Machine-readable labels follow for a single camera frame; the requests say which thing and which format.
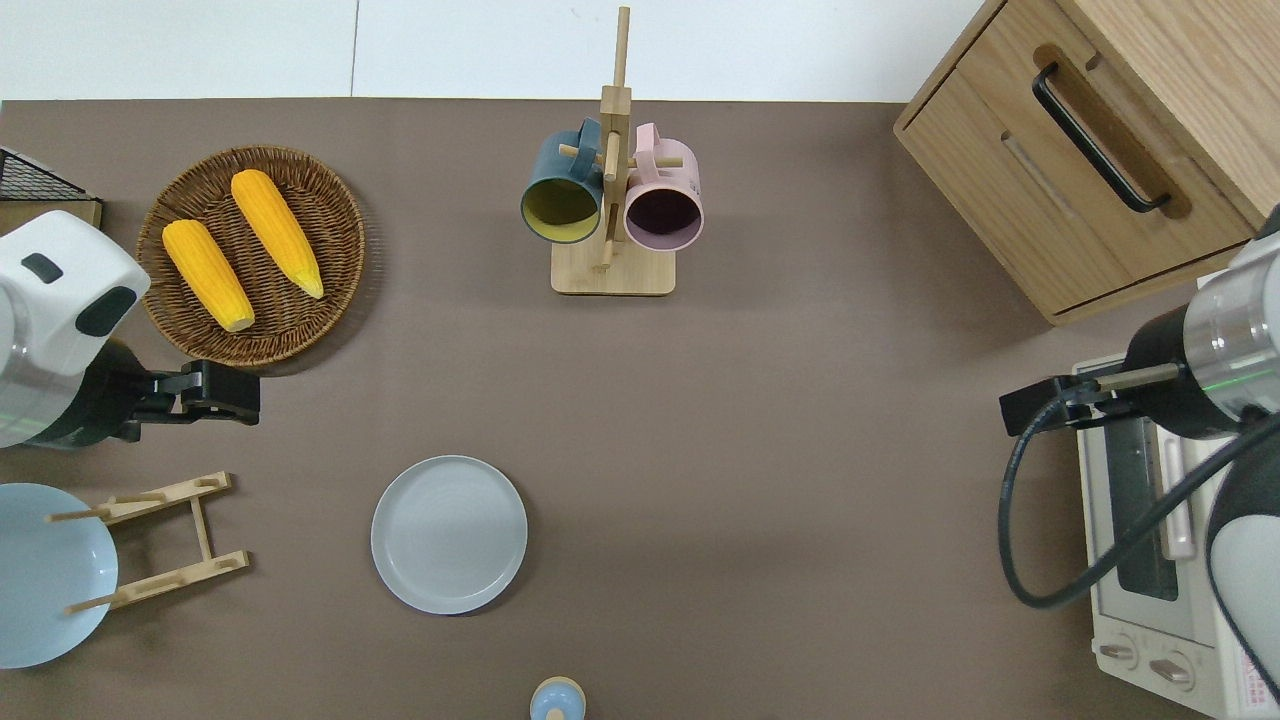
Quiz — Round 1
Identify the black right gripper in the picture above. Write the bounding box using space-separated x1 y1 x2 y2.
1000 305 1243 442

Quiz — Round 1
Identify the long yellow corn cob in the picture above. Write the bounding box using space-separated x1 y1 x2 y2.
230 168 326 301

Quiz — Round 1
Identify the gray round plate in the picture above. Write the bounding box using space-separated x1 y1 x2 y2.
370 455 529 616

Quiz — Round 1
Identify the wooden drawer cabinet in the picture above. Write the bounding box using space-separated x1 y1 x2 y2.
893 0 1280 327

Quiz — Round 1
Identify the short yellow corn cob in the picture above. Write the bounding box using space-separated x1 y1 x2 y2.
162 219 256 333

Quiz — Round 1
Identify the pink mug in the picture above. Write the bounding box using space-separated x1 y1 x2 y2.
623 122 705 253

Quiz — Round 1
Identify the black drawer handle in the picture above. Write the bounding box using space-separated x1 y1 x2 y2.
1032 62 1173 215

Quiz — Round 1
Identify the wooden mug tree stand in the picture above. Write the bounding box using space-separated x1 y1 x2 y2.
550 5 686 297

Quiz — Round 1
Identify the black wire storage basket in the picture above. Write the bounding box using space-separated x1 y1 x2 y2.
0 145 91 203

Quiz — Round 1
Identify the wooden dish rack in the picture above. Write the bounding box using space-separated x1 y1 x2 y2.
45 471 251 615

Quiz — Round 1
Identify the dark teal mug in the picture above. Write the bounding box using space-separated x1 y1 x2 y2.
520 118 607 245

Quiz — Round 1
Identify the round wicker basket tray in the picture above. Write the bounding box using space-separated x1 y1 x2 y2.
136 145 367 369

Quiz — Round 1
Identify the light blue plate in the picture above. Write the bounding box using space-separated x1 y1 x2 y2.
0 483 119 670

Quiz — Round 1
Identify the cream toaster oven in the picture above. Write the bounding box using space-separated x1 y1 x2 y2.
1072 352 1263 720

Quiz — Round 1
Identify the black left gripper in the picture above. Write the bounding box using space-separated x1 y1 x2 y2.
45 338 262 448

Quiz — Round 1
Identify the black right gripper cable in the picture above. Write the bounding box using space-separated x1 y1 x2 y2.
997 385 1280 610

